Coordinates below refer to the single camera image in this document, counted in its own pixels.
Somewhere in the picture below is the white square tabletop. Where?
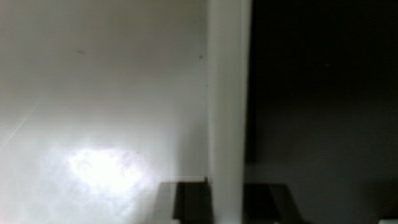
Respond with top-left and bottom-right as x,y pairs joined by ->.
0,0 -> 252,224

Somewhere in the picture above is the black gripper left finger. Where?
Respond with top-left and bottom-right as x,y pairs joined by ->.
172,182 -> 213,224

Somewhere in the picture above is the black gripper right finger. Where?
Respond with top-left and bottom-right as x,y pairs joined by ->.
243,183 -> 307,224

